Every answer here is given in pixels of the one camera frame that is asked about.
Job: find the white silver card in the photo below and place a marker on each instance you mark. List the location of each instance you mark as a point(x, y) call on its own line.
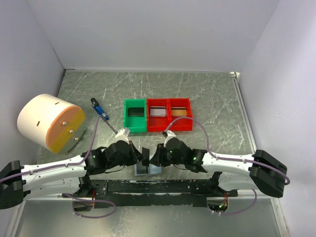
point(158, 111)

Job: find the white drum with orange lid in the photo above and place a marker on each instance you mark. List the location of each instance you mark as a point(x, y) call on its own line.
point(53, 123)

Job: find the red plastic bin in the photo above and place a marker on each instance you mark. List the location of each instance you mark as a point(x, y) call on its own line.
point(158, 123)
point(182, 124)

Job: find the grey card holder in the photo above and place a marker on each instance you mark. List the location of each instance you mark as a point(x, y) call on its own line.
point(153, 170)

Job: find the green plastic bin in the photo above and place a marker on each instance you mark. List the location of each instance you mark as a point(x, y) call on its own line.
point(135, 124)

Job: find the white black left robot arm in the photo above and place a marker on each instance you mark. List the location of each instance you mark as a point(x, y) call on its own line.
point(17, 181)

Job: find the dark card left in holder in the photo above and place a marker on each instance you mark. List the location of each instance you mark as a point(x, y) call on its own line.
point(140, 169)

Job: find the red middle plastic bin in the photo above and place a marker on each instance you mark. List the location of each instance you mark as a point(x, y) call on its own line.
point(158, 123)

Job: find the gold card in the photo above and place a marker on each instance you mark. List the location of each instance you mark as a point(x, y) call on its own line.
point(178, 112)

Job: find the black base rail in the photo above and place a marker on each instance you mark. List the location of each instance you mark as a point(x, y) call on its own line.
point(194, 192)

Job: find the red right plastic bin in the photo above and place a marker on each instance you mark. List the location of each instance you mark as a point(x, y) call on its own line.
point(182, 124)

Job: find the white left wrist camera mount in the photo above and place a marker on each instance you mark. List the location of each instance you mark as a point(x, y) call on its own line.
point(122, 135)

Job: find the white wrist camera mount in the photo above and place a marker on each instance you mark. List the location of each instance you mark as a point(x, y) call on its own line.
point(168, 135)
point(122, 135)

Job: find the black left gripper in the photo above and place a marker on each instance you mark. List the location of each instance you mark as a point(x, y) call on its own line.
point(136, 155)

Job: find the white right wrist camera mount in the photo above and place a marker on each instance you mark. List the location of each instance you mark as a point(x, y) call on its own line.
point(168, 135)

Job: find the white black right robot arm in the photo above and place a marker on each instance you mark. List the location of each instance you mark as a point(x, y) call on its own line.
point(260, 171)

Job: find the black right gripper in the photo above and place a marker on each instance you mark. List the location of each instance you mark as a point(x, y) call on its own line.
point(158, 158)

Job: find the blue stapler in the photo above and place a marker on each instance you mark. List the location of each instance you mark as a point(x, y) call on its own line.
point(99, 110)

